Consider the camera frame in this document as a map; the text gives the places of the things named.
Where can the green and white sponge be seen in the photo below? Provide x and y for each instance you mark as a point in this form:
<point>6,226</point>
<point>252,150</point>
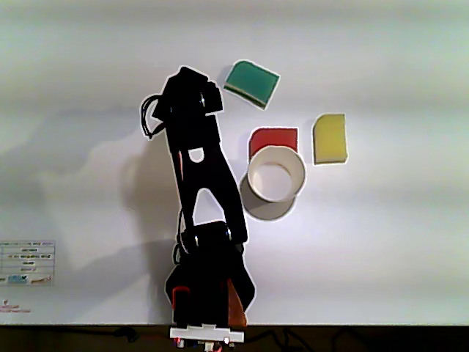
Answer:
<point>253,80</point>

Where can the red and white sponge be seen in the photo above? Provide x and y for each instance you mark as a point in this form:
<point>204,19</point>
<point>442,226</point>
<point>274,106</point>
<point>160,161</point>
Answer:
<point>271,137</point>

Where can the white paper cup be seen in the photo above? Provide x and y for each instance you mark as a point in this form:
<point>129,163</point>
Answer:
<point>293,179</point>

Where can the printed paper sheet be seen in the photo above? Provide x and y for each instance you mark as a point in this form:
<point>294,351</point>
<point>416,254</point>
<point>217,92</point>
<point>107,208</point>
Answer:
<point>29,262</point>

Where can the yellow sponge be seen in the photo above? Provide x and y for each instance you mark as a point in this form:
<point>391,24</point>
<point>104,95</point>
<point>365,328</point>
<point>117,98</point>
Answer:
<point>329,139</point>

